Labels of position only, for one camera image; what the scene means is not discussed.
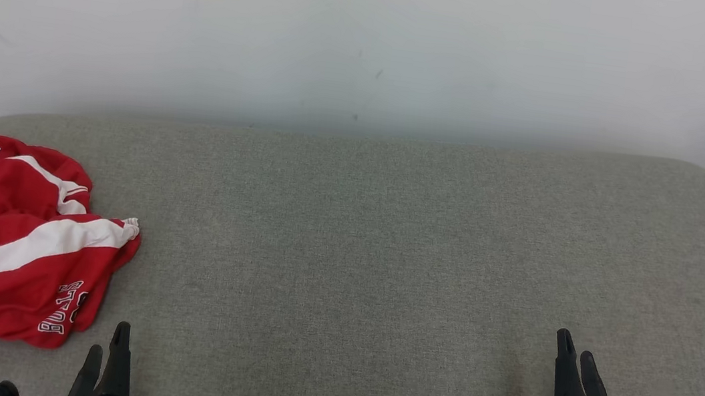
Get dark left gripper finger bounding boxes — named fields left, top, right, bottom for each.
left=93, top=319, right=139, bottom=396
left=66, top=342, right=104, bottom=396

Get red Bulls basketball shorts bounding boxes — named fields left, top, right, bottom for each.
left=0, top=201, right=144, bottom=360

